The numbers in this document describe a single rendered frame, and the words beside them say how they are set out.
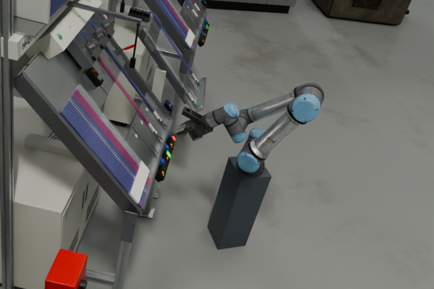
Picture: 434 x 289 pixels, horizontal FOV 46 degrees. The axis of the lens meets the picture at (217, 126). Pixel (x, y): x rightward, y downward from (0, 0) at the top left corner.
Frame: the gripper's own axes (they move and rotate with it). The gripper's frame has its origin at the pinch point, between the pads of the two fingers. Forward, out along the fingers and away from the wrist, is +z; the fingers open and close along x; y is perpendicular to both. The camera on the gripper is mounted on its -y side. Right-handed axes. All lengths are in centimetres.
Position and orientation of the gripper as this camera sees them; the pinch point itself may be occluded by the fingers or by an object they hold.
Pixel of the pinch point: (172, 133)
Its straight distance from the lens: 257.1
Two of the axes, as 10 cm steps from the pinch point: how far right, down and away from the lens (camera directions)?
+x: 1.0, -5.6, 8.2
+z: -8.6, 3.7, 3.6
